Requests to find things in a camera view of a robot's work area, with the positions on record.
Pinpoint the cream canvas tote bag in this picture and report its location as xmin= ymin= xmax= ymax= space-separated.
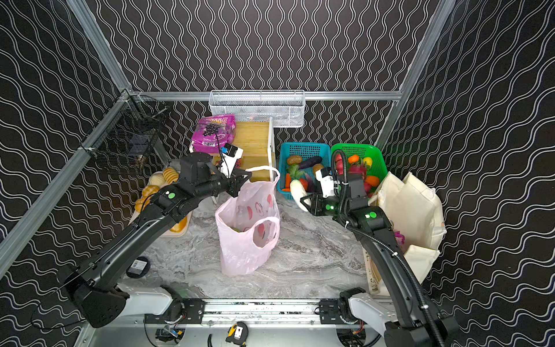
xmin=371 ymin=172 xmax=447 ymax=283

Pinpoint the white wooden two-tier shelf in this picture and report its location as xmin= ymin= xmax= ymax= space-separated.
xmin=189 ymin=120 xmax=275 ymax=176

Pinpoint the brown potato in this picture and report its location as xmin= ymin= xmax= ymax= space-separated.
xmin=286 ymin=155 xmax=303 ymax=166

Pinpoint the green plastic basket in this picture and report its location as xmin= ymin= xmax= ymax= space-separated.
xmin=331 ymin=143 xmax=388 ymax=197

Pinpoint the teal plastic basket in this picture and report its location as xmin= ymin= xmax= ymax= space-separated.
xmin=277 ymin=142 xmax=331 ymax=200

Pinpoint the purple snack bag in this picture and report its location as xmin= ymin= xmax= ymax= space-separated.
xmin=192 ymin=114 xmax=236 ymax=154
xmin=394 ymin=231 xmax=406 ymax=246

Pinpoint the beige bread tray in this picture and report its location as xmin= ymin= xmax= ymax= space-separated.
xmin=129 ymin=167 xmax=192 ymax=238

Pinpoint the pink plastic bag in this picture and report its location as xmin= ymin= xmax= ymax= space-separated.
xmin=215 ymin=166 xmax=280 ymax=277

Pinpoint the black round puck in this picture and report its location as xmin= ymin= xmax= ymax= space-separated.
xmin=126 ymin=256 xmax=150 ymax=279

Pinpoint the yellow black tape measure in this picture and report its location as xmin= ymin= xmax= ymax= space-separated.
xmin=225 ymin=322 xmax=249 ymax=346

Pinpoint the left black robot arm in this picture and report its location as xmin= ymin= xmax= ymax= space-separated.
xmin=60 ymin=153 xmax=252 ymax=328

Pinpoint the white radish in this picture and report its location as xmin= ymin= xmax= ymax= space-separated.
xmin=290 ymin=179 xmax=308 ymax=212

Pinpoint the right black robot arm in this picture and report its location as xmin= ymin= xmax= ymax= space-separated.
xmin=299 ymin=174 xmax=458 ymax=346

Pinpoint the white wire wall basket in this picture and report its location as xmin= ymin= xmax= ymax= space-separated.
xmin=209 ymin=90 xmax=306 ymax=128

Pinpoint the purple eggplant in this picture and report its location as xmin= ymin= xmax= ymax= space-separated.
xmin=299 ymin=156 xmax=322 ymax=169

